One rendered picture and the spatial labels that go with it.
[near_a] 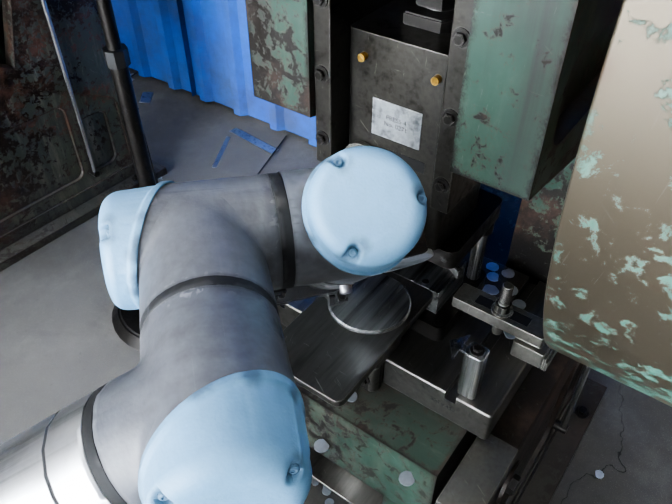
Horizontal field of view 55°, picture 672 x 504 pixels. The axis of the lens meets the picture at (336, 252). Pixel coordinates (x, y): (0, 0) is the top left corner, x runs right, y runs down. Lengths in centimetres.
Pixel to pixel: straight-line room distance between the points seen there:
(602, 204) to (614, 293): 7
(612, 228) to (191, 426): 23
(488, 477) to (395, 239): 65
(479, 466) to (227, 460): 74
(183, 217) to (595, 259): 23
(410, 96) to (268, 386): 55
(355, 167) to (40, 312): 189
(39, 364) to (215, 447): 181
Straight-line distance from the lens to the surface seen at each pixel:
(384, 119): 82
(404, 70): 78
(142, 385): 31
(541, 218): 111
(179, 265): 35
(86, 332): 210
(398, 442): 99
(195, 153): 276
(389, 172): 38
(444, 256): 90
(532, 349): 101
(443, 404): 99
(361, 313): 95
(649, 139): 33
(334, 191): 37
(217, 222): 37
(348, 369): 89
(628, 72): 32
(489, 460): 99
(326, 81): 81
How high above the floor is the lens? 148
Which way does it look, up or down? 42 degrees down
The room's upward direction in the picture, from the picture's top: straight up
